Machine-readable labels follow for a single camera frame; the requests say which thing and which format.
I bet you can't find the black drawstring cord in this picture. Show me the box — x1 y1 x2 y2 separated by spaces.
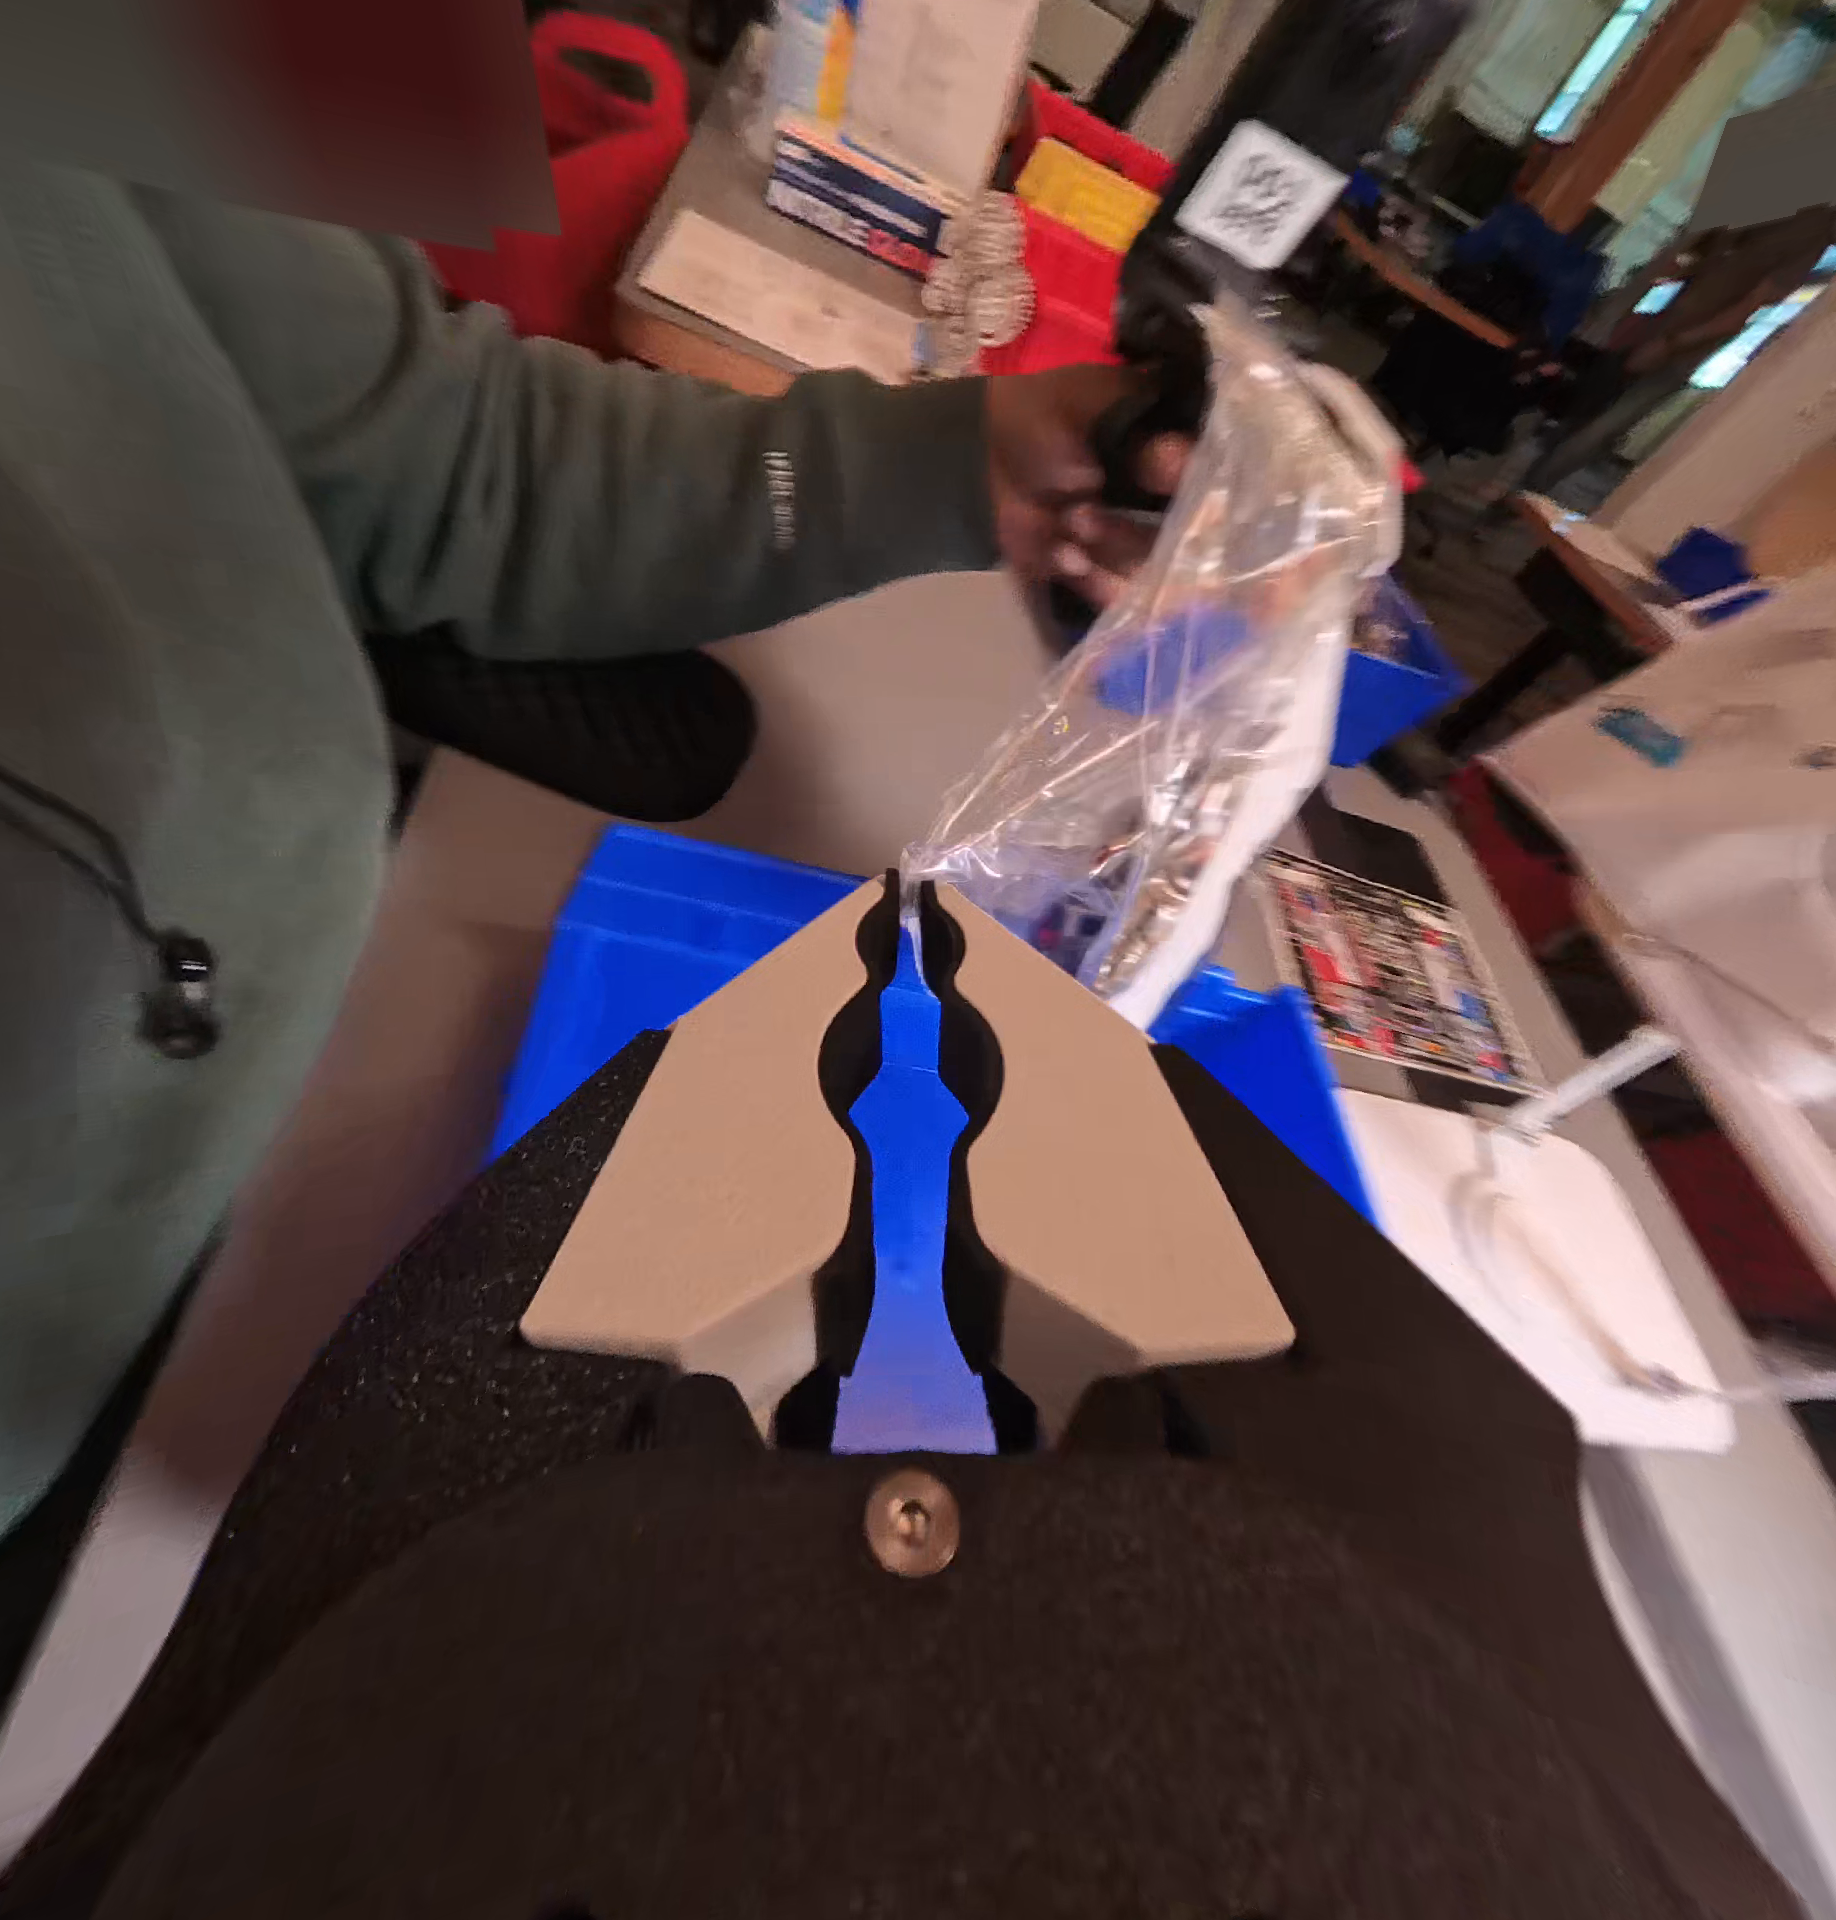
0 740 224 1063

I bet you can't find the lego instruction booklet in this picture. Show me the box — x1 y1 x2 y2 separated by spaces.
1481 544 1836 1113

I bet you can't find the large clear plastic bag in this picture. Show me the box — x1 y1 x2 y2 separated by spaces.
902 299 1407 1035

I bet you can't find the yellow plastic bin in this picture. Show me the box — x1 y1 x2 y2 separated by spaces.
1013 138 1163 253

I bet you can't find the person's left forearm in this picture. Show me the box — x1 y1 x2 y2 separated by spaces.
121 195 1010 661

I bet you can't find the blue plastic bin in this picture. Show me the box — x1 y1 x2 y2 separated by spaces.
1331 575 1471 770
489 823 1379 1454

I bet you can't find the person's left hand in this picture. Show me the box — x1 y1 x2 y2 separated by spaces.
986 365 1209 600

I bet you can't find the person's green sweatshirt torso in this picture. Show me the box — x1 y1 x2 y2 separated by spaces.
0 164 412 1577

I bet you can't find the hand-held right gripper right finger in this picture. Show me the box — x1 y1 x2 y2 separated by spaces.
917 878 1297 1421

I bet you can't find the black mesh armrest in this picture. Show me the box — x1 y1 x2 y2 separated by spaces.
371 629 759 823

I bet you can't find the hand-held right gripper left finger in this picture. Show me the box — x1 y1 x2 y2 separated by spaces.
518 871 912 1415

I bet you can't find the red plastic bin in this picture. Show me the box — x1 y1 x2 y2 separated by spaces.
981 81 1178 378

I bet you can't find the wooden gear model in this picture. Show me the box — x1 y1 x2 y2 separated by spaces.
917 193 1040 361

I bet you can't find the blue white glove box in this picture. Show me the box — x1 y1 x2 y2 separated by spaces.
765 119 963 281

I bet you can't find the red felt bag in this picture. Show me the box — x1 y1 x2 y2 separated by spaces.
423 11 690 356

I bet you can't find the white book stand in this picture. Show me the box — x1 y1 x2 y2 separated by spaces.
1334 1024 1836 1452

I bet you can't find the holographic sticker sheet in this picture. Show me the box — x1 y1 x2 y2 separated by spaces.
1255 847 1544 1093

